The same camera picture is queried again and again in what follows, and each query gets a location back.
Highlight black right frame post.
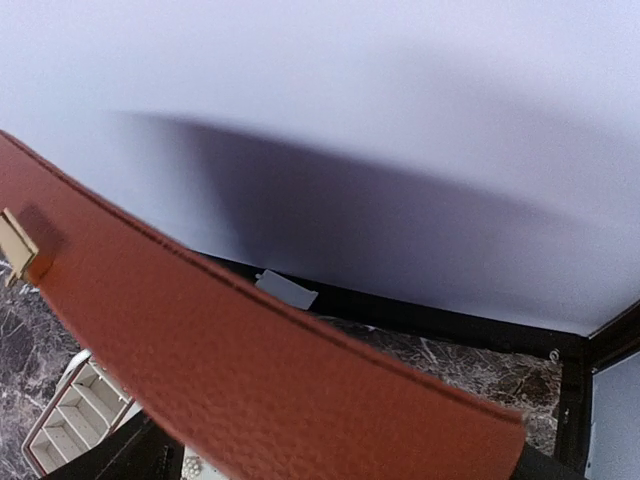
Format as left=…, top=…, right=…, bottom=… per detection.
left=553, top=303, right=639, bottom=474

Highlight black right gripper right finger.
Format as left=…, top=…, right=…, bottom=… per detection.
left=512, top=443, right=585, bottom=480

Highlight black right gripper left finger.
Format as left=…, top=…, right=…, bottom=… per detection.
left=47, top=414, right=183, bottom=480

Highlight red wooden jewelry box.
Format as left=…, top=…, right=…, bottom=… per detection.
left=1, top=134, right=525, bottom=479

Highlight beige jewelry tray insert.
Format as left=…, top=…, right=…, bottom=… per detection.
left=23, top=349, right=206, bottom=480

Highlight small white paper tag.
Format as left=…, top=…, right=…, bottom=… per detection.
left=255, top=270, right=318, bottom=310

